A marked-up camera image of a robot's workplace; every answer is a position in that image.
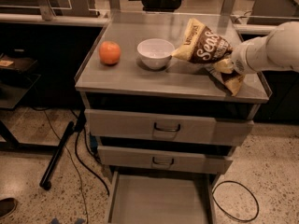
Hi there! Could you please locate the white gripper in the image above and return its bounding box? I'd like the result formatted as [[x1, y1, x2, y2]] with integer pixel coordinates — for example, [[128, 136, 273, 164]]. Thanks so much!
[[213, 41, 256, 96]]

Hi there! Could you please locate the brown chip bag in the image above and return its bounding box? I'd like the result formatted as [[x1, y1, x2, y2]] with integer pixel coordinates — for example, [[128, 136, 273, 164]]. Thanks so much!
[[172, 18, 233, 63]]

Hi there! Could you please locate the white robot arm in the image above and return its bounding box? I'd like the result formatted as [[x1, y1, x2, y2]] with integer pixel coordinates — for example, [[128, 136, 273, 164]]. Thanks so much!
[[212, 21, 299, 75]]

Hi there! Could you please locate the grey drawer cabinet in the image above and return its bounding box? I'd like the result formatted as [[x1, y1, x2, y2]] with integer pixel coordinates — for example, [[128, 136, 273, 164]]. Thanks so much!
[[74, 10, 273, 179]]

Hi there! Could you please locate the top grey drawer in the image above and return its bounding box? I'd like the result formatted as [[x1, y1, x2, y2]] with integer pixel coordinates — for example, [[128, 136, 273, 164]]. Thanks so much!
[[85, 109, 253, 146]]

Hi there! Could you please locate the grey drawer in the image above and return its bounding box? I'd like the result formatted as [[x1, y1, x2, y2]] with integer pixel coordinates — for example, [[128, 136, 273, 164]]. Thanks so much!
[[105, 169, 216, 224], [85, 109, 253, 146], [98, 146, 233, 175]]

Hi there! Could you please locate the middle grey drawer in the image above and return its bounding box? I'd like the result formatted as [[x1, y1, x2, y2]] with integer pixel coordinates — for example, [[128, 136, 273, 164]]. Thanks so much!
[[98, 146, 233, 175]]

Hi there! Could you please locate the bottom grey drawer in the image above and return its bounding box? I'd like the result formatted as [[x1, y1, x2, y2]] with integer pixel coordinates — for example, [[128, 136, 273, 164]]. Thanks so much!
[[105, 169, 216, 224]]

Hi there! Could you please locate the white bowl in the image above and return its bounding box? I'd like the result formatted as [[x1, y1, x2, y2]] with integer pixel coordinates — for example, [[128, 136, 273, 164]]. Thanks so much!
[[137, 38, 175, 70]]

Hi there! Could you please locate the orange fruit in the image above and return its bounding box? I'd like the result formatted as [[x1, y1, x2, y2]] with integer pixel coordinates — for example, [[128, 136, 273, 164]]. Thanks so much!
[[99, 41, 121, 65]]

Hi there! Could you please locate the black side table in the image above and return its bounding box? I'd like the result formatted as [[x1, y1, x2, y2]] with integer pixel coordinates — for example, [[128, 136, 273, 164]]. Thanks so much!
[[0, 49, 42, 151]]

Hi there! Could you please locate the black stand leg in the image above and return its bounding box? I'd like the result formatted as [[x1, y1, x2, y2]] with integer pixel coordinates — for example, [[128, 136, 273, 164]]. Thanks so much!
[[39, 121, 74, 190]]

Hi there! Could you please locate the dark shoe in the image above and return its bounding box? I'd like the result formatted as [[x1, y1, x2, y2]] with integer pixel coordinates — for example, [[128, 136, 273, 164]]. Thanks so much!
[[0, 198, 18, 218]]

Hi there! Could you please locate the black cable loop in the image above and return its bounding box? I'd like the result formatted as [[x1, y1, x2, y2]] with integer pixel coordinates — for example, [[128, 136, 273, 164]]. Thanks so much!
[[211, 179, 260, 223]]

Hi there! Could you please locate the black floor cable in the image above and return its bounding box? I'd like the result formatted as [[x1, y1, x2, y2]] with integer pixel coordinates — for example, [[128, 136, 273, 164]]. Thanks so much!
[[69, 109, 111, 197]]

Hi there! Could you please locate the white counter rail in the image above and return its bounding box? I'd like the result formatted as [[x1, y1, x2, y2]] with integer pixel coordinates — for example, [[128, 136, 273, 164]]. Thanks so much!
[[0, 13, 109, 27]]

